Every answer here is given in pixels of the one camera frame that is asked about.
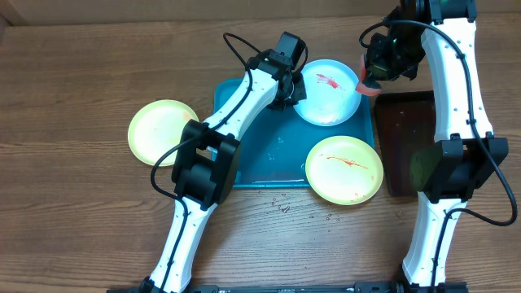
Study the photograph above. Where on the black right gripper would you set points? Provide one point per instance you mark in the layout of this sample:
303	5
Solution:
378	68

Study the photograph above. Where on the teal plastic tray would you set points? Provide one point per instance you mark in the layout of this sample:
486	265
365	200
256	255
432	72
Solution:
275	146

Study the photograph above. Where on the red sponge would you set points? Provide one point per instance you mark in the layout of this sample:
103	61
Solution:
364	86

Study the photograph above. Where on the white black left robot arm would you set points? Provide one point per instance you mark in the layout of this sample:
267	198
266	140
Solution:
207	159

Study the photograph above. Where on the light blue plate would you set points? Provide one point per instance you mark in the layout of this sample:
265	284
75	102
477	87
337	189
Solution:
331	96

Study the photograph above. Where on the dark brown rectangular tray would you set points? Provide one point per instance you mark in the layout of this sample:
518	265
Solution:
405	123

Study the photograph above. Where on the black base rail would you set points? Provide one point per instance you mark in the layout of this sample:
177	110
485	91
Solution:
358	287

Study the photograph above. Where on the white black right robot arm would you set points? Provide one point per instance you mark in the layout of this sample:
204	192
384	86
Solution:
465	151

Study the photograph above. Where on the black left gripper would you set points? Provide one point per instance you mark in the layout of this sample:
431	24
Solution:
299	93

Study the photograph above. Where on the yellow plate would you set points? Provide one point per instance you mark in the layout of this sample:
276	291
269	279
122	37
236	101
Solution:
157	127
344	170

